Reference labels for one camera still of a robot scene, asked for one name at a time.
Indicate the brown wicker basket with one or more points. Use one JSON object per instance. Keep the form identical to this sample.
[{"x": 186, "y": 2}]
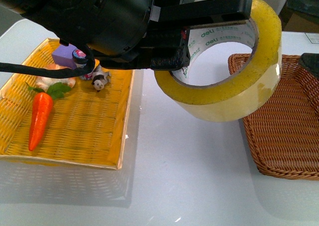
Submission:
[{"x": 283, "y": 134}]

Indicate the panda figurine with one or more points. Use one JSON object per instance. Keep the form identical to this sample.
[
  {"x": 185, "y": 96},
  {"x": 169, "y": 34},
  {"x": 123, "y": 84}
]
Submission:
[{"x": 100, "y": 78}]

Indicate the purple foam cube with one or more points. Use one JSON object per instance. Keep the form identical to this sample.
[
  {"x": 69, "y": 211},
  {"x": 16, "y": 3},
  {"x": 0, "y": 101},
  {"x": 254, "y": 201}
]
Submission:
[{"x": 62, "y": 55}]

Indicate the clear packing tape roll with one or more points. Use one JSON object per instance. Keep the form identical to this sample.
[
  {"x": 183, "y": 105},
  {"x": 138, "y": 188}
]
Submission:
[{"x": 253, "y": 77}]

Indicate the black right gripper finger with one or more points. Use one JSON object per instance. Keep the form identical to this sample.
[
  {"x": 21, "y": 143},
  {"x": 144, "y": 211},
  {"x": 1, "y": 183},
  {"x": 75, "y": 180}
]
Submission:
[{"x": 206, "y": 13}]

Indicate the toy croissant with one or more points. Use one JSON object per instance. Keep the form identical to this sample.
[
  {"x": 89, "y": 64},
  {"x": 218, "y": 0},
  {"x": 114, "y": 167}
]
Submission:
[{"x": 45, "y": 82}]

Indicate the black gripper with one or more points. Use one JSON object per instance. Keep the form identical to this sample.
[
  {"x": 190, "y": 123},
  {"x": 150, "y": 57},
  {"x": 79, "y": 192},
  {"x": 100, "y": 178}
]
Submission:
[{"x": 114, "y": 28}]

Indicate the small dark jar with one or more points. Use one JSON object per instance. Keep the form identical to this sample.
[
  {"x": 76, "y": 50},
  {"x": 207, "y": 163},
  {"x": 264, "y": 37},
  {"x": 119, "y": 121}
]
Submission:
[{"x": 79, "y": 58}]

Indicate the orange toy carrot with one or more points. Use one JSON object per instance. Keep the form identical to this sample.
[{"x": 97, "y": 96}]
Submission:
[{"x": 41, "y": 108}]

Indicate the yellow woven basket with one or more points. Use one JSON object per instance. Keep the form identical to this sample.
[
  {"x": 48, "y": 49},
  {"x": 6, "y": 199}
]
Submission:
[{"x": 86, "y": 128}]

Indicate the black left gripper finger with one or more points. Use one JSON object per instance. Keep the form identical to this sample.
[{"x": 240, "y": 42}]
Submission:
[{"x": 157, "y": 59}]

